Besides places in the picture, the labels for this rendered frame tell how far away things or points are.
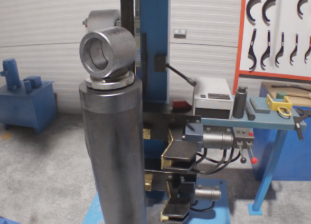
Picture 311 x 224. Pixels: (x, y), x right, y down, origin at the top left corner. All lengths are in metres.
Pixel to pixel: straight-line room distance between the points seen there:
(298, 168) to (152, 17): 2.14
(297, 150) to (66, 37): 3.33
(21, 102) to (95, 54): 2.75
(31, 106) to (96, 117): 2.69
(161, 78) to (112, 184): 0.89
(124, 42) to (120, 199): 0.59
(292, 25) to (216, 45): 1.07
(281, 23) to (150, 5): 2.13
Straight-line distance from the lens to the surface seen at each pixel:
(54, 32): 3.69
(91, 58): 0.78
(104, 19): 2.01
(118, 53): 0.68
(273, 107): 1.68
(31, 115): 3.46
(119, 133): 0.75
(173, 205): 1.57
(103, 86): 0.71
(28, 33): 3.99
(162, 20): 1.49
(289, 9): 3.29
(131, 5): 1.46
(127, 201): 0.97
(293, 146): 2.53
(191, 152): 1.22
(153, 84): 1.59
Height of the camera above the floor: 1.73
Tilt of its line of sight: 26 degrees down
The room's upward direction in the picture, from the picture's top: straight up
